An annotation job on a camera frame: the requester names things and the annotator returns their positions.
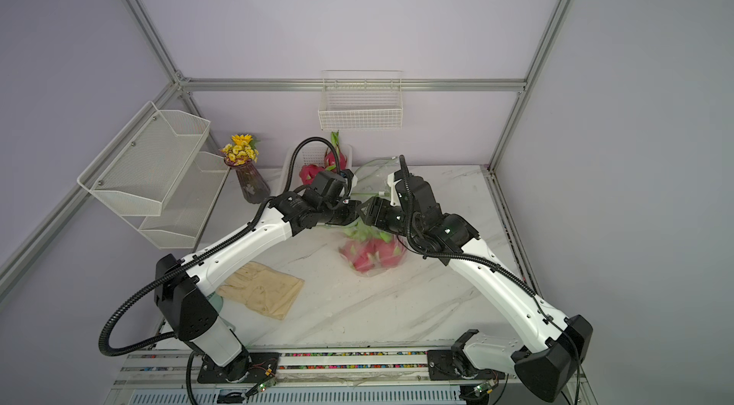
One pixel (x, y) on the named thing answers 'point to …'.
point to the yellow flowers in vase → (239, 156)
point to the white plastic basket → (304, 154)
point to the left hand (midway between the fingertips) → (360, 216)
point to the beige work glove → (266, 291)
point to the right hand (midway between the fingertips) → (367, 216)
